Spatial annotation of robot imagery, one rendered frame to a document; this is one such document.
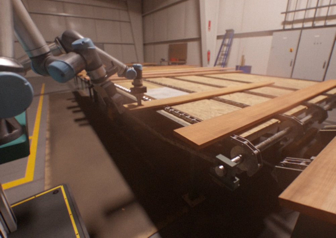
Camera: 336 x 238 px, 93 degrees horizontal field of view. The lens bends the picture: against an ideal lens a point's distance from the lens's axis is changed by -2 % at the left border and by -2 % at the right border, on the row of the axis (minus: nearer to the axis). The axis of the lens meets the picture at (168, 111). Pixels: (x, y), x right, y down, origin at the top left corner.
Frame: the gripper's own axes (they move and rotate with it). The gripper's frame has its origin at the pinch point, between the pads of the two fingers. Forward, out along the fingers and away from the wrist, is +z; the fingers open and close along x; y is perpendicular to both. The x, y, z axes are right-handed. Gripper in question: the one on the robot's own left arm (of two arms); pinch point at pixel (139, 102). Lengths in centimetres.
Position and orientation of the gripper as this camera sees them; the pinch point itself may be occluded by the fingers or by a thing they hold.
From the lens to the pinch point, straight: 143.0
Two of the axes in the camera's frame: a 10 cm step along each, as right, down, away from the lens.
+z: 0.0, 9.4, 3.3
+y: 5.7, 2.7, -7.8
